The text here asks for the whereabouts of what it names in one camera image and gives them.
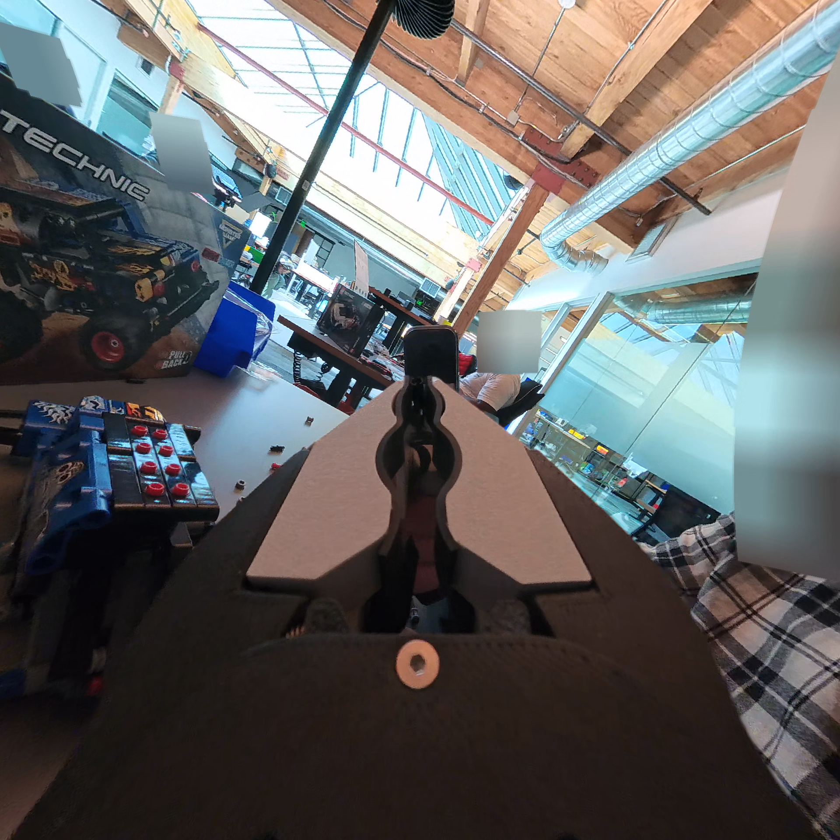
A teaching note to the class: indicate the blue storage bin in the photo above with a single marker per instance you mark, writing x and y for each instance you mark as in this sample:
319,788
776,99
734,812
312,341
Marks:
236,328

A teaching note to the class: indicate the black pole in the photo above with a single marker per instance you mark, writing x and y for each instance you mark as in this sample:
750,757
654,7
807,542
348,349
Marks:
315,151

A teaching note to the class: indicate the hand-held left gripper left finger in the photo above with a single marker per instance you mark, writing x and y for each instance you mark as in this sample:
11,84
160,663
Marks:
315,518

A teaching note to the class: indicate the black ribbed lamp head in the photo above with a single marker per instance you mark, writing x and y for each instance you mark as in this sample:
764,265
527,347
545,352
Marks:
423,16

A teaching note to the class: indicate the flame-printed toy truck model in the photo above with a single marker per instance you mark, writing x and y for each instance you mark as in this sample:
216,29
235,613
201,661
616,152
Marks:
98,472

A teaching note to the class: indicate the background toy box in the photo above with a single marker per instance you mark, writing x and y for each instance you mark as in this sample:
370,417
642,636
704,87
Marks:
348,321

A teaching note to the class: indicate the grey desk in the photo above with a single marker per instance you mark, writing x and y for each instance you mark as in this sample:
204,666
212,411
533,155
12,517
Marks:
262,407

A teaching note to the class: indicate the toy truck set box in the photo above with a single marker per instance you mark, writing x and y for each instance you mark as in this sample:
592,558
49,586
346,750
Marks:
98,262

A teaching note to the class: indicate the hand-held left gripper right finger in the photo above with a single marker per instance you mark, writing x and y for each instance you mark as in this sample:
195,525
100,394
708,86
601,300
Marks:
518,518

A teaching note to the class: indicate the silver ventilation duct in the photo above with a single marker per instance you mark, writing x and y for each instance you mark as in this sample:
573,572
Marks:
689,131

